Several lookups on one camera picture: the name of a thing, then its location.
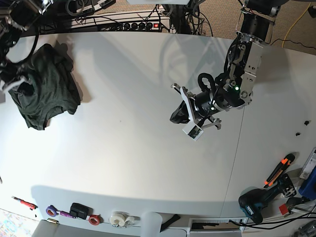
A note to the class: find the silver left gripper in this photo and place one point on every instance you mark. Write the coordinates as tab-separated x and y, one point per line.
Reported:
233	88

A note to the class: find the dark green t-shirt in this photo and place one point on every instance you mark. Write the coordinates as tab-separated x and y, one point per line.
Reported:
50	89

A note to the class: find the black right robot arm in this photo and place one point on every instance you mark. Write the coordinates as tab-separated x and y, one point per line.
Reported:
16	20

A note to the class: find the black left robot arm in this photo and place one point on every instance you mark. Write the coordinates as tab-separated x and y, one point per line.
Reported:
258	18

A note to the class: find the orange black utility knife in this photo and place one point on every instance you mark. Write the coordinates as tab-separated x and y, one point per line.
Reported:
279	169

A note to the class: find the white power strip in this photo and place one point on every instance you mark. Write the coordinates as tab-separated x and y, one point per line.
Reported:
141	21

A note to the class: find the white tape dispenser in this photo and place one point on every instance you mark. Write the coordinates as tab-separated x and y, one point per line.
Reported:
123	219

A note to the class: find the blue box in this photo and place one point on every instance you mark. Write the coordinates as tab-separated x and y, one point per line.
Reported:
308	188

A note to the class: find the red tape roll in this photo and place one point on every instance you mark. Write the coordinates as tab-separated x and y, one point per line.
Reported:
94	220

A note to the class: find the purple marker pen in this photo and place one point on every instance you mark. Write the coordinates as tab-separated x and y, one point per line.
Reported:
66	214

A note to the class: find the purple tape roll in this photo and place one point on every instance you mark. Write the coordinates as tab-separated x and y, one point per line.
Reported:
51	211

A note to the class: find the red screwdriver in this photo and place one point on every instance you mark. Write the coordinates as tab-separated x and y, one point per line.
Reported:
28	204

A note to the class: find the teal black cordless drill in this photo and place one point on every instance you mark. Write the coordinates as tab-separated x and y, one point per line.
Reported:
252	202

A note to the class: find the black action camera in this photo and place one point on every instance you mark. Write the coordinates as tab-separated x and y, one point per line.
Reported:
78	210

